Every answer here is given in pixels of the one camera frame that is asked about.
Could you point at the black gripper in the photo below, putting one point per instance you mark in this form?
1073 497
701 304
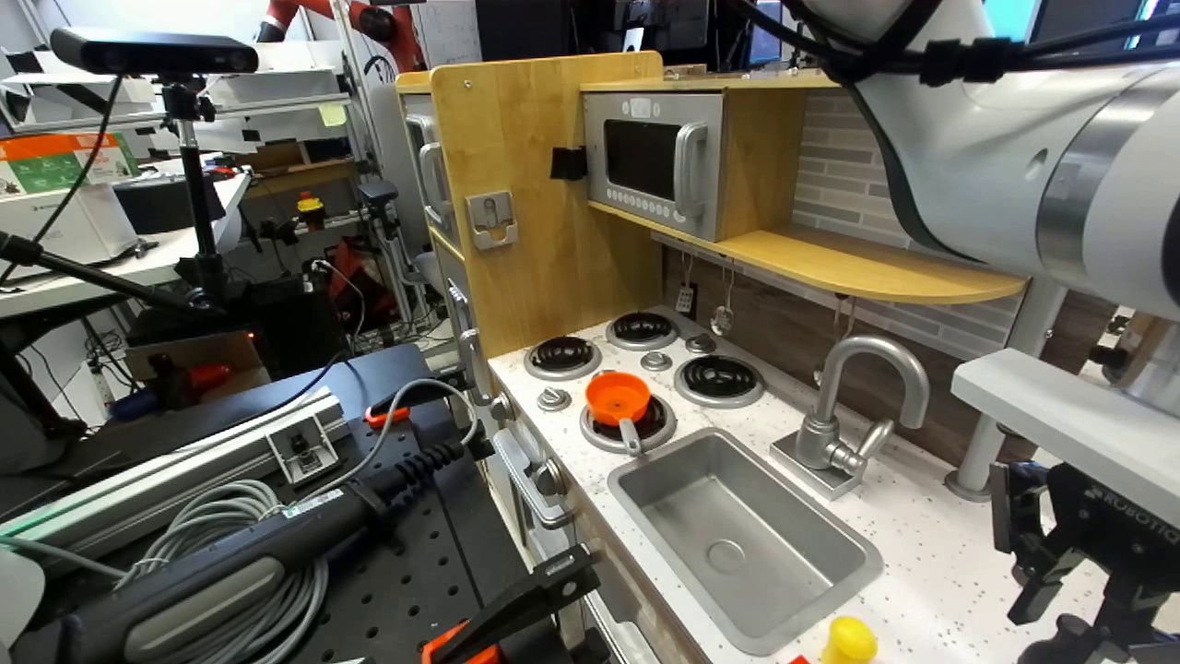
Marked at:
1053 518

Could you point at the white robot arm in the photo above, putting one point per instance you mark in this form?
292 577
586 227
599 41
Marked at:
1058 165

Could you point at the silver support pole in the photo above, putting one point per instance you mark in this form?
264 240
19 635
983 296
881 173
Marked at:
985 379

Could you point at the silver toy faucet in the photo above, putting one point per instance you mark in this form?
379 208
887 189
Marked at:
833 448

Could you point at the silver toy sink basin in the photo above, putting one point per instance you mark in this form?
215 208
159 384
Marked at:
751 549

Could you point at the orange toy pot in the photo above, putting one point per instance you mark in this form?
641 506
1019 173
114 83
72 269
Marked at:
617 402

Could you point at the black orange clamp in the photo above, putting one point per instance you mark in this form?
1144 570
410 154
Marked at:
549 590

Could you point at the silver toy microwave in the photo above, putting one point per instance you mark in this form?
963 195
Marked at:
658 158

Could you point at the silver aluminium rail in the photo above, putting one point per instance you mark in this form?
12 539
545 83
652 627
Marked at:
292 445

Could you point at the black camera tripod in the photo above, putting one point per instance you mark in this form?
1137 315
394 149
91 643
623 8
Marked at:
202 269

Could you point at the black stereo camera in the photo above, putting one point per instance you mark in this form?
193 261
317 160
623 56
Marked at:
151 54

